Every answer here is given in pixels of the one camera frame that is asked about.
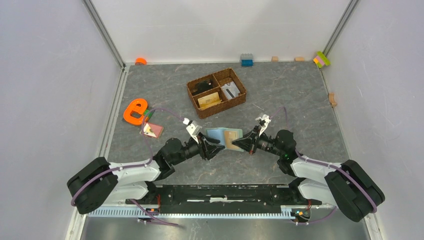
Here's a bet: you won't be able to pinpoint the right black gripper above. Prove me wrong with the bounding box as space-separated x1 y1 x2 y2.
232 125 284 157

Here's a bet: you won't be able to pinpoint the curved wooden arch block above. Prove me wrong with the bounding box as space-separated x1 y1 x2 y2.
328 92 338 108

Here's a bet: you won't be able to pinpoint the white cards in basket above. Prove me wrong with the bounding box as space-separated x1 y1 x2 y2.
221 81 241 100

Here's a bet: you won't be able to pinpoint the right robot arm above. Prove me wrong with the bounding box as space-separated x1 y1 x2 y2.
232 126 386 222

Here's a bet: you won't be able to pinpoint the green pink lego stack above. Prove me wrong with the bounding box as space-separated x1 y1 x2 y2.
313 51 331 69

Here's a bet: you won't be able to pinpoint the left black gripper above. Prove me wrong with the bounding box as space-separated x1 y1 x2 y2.
171 131 225 165

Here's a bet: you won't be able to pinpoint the white slotted cable duct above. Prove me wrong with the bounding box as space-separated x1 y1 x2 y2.
86 206 299 220

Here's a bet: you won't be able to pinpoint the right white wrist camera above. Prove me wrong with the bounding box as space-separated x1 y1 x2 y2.
255 113 271 136

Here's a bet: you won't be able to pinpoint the purple cable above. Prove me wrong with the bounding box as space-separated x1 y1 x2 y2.
70 107 186 208
270 105 379 225

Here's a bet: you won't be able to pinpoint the pink square card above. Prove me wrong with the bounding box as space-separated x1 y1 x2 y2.
140 122 164 138

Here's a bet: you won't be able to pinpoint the orange round cap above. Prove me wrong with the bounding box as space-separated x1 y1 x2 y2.
134 57 147 65

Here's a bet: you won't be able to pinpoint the green toy block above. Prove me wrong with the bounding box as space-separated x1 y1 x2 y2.
143 109 154 121

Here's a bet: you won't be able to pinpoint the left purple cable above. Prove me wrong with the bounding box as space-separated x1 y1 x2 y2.
70 107 186 208

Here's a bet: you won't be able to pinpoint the black item in basket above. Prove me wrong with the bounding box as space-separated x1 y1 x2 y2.
193 79 214 96

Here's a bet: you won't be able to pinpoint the light blue card holder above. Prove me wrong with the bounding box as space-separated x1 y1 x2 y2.
205 127 244 152

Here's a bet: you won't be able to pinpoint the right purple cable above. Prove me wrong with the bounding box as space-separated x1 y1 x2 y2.
270 105 379 225

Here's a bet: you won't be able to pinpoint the blue grey lego stack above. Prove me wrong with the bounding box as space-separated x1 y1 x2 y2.
240 53 254 67

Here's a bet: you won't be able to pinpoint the gold credit card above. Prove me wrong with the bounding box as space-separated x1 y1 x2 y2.
197 92 222 110

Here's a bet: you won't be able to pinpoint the orange letter e toy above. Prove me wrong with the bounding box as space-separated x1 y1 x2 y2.
123 98 148 126

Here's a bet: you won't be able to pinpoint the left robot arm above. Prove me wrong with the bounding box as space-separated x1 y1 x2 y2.
66 133 225 215

